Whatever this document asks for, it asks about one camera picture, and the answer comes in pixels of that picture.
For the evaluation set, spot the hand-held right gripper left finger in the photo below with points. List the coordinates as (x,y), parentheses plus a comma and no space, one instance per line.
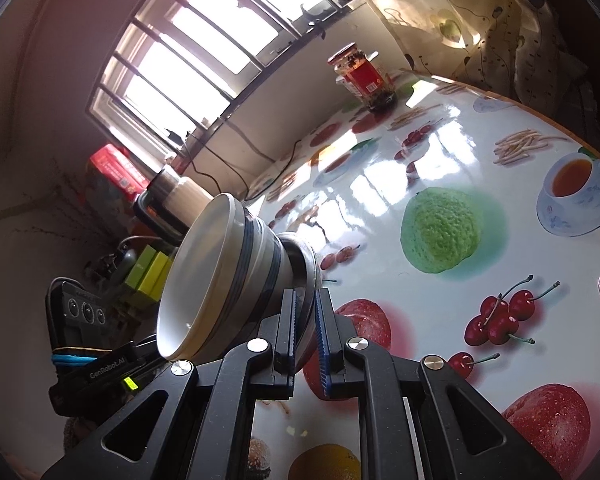
(291,330)

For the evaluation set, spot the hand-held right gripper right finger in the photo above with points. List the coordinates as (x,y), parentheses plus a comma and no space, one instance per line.
(324,340)

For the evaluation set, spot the small white banded bowl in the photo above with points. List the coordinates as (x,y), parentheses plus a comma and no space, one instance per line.
(267,272)

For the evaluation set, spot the stainless steel bowl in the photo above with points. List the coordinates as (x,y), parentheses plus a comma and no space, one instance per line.
(307,265)

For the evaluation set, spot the large white banded bowl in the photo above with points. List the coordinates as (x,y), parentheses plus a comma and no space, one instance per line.
(195,285)

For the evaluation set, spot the lime green box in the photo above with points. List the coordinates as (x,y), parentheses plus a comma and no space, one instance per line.
(156,280)

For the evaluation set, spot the dried branches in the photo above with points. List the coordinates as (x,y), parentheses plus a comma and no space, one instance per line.
(45,210)

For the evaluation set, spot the white electric kettle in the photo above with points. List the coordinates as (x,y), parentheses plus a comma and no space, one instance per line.
(175,200)

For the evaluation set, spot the red package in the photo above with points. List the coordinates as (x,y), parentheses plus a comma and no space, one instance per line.
(117,170)

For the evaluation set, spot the glass jar with red label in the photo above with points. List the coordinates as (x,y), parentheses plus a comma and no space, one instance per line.
(365,77)

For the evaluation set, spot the window with metal bars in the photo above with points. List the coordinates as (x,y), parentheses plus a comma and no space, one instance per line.
(195,45)

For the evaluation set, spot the black window latch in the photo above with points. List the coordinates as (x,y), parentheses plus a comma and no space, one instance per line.
(311,17)

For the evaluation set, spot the cream heart printed curtain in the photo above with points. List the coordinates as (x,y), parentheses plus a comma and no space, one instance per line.
(505,20)

